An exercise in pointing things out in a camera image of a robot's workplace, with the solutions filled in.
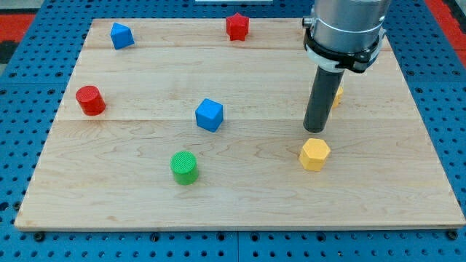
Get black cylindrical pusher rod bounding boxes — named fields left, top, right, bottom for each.
left=303, top=67, right=344, bottom=133

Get red cylinder block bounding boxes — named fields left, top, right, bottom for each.
left=75, top=85, right=106, bottom=116

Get red star block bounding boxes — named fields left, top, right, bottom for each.
left=226, top=12, right=250, bottom=41

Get black white wrist clamp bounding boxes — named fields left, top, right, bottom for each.
left=303, top=28, right=386, bottom=74

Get blue cube block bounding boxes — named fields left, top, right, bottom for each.
left=195, top=98, right=224, bottom=132

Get yellow hexagon block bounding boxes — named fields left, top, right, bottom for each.
left=299, top=138, right=331, bottom=172

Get green cylinder block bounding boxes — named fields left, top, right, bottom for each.
left=170, top=151, right=199, bottom=186

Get yellow block behind rod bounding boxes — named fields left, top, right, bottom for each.
left=332, top=86, right=344, bottom=108

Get blue pentagon block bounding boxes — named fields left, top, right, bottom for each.
left=110, top=23, right=135, bottom=49

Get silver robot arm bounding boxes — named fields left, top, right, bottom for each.
left=303, top=0, right=391, bottom=53

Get wooden board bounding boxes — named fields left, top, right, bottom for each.
left=15, top=19, right=465, bottom=231

